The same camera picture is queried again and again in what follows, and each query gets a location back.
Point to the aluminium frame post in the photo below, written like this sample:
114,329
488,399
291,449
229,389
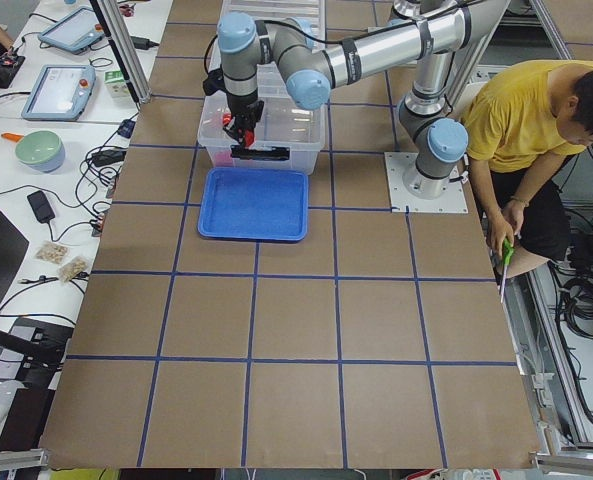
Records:
115,30

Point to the clear plastic storage box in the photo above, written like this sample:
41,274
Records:
261,130

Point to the toy carrot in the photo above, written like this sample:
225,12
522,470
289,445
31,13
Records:
12,137

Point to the blue plastic tray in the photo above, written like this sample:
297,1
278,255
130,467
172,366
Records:
254,204

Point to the green white carton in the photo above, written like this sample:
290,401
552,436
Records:
115,84

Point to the person in yellow shirt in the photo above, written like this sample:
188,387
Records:
523,125

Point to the green handled scissors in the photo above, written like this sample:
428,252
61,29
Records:
508,251

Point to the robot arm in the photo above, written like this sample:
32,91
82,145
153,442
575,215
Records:
427,32

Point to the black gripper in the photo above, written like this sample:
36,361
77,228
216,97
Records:
242,108

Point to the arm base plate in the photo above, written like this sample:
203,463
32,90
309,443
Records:
411,192

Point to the green bowl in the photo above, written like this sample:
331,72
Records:
42,151

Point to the teach pendant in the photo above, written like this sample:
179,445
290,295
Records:
60,93
75,32

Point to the black power adapter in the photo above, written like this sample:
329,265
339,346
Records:
41,207

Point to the teach pendant near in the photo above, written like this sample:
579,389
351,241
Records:
60,93

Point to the red block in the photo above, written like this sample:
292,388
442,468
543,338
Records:
248,139

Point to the teach pendant far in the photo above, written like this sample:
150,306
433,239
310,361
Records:
75,32

